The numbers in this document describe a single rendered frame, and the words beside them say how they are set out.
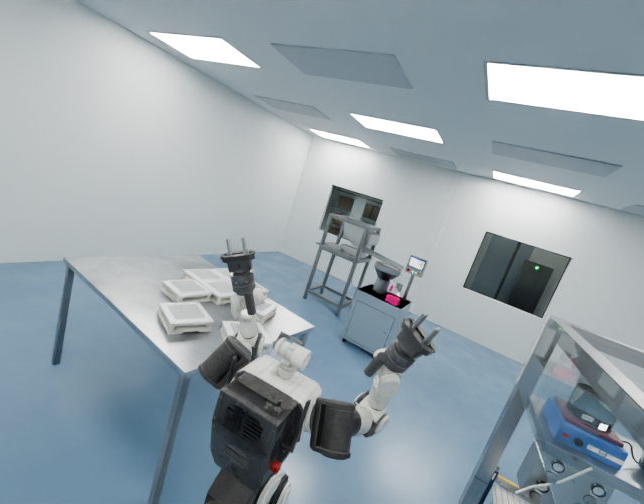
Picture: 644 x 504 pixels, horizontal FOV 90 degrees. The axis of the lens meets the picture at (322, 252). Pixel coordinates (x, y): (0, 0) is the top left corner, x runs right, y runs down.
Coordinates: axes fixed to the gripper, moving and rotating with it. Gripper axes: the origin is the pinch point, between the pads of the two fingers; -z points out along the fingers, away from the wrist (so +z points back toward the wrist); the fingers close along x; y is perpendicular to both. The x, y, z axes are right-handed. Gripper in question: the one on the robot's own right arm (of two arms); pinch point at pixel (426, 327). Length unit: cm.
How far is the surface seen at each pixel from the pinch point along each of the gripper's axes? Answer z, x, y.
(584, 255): 63, 93, 567
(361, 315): 209, 142, 203
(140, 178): 214, 423, -22
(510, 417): 45, -29, 74
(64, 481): 180, 51, -91
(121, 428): 195, 76, -64
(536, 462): 32, -44, 48
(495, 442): 58, -34, 71
